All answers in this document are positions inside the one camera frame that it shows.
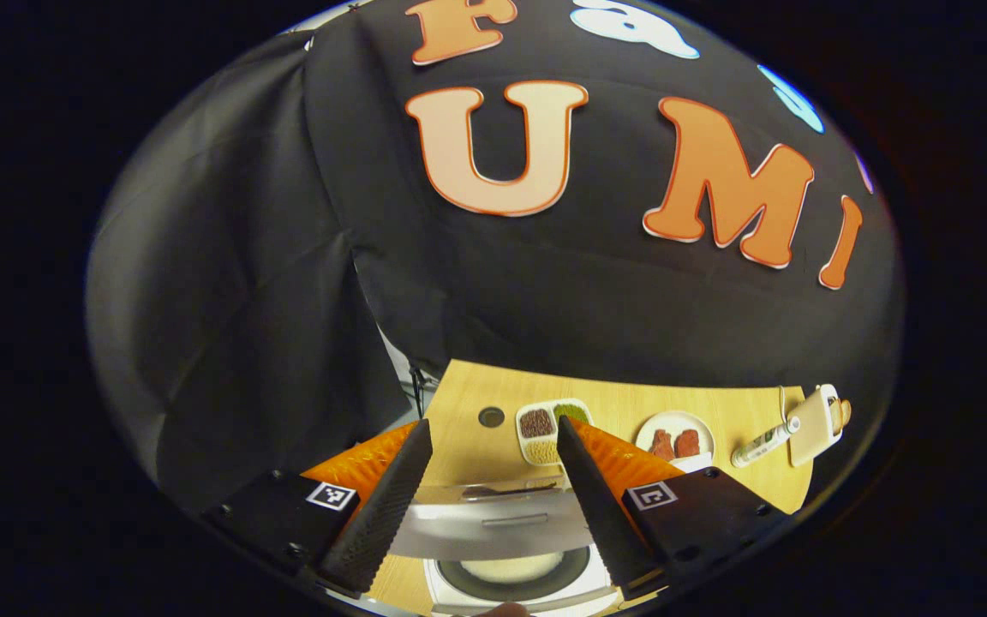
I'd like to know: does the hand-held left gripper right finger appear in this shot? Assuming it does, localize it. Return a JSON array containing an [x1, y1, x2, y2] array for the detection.
[[556, 416, 790, 601]]

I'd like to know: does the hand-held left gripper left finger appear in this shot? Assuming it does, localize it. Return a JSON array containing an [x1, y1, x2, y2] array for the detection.
[[202, 418, 434, 599]]

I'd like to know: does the white rice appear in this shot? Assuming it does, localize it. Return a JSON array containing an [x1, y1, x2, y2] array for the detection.
[[459, 553, 565, 584]]

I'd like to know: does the white rice cooker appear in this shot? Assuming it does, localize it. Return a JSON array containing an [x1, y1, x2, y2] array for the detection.
[[386, 478, 623, 617]]

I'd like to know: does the divided white bean dish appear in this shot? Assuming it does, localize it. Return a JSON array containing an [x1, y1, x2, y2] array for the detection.
[[516, 398, 594, 468]]

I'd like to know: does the white round plate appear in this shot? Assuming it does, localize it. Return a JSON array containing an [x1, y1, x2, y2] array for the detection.
[[635, 411, 715, 472]]

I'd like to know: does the black stand leg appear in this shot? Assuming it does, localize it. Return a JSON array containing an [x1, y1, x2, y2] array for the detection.
[[408, 364, 434, 416]]

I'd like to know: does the white drink bottle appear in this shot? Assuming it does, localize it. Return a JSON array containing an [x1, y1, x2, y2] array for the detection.
[[731, 416, 801, 469]]

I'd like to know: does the white toaster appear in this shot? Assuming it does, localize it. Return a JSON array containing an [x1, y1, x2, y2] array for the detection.
[[788, 384, 844, 468]]

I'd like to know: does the black backdrop cloth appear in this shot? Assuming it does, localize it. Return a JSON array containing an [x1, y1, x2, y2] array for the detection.
[[87, 0, 906, 515]]

